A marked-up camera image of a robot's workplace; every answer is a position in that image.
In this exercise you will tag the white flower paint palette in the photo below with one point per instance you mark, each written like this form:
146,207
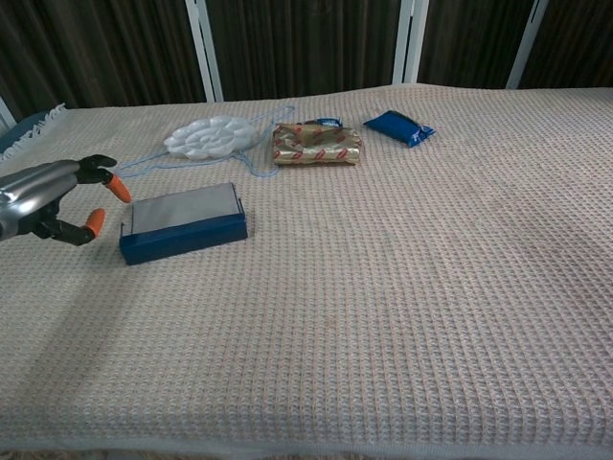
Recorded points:
211,136

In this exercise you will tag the gold wrapped box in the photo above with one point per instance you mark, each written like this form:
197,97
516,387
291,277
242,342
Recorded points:
316,144

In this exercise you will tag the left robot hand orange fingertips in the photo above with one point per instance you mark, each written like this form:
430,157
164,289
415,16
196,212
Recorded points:
38,191

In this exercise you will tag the small blue cookie packet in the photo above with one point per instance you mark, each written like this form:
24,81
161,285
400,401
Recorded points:
329,121

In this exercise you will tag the beige waffle blanket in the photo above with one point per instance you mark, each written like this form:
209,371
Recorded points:
359,287

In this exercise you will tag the blue glasses case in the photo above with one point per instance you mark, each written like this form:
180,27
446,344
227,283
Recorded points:
182,239

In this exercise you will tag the dark blue snack packet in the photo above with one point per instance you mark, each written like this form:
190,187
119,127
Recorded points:
395,125

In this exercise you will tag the white frame post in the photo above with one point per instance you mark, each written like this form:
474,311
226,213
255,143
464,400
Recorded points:
407,43
6,115
527,45
203,52

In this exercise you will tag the teal table pad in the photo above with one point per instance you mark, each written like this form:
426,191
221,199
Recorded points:
19,131

